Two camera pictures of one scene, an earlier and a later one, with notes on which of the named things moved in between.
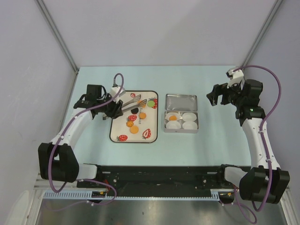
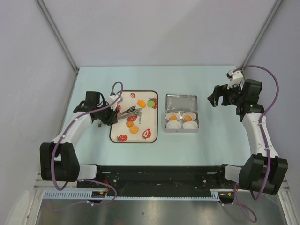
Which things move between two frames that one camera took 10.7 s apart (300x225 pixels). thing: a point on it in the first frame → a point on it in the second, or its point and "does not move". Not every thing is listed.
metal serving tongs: [135, 100] → [132, 112]
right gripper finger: [213, 96] does not move
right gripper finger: [217, 90] does not move
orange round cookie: [173, 117] does not move
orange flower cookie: [142, 115] → [188, 118]
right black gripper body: [232, 95] does not move
